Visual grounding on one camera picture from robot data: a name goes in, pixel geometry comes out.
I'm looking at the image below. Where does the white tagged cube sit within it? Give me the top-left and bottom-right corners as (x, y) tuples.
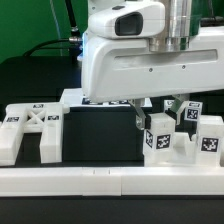
(184, 101), (203, 122)
(164, 100), (174, 111)

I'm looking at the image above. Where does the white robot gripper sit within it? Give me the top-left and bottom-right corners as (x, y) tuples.
(81, 0), (224, 130)

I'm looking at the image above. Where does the white front rail barrier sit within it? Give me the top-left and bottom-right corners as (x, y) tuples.
(0, 167), (224, 197)

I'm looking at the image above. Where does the white tag sheet plate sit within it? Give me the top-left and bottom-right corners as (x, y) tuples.
(59, 87), (153, 108)

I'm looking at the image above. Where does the white chair back frame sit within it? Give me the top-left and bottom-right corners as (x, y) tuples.
(0, 102), (70, 166)

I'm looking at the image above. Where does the white tagged cube right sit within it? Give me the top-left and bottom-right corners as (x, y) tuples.
(184, 101), (203, 122)

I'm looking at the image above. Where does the white tagged cube left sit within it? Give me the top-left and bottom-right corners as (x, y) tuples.
(164, 100), (174, 111)

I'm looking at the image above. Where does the black cable with connector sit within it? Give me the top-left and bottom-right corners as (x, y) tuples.
(22, 0), (83, 58)

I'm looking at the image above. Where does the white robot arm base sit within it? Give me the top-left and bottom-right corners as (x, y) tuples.
(77, 0), (101, 64)

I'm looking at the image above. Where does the white chair seat block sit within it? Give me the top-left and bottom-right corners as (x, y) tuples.
(143, 131), (224, 168)

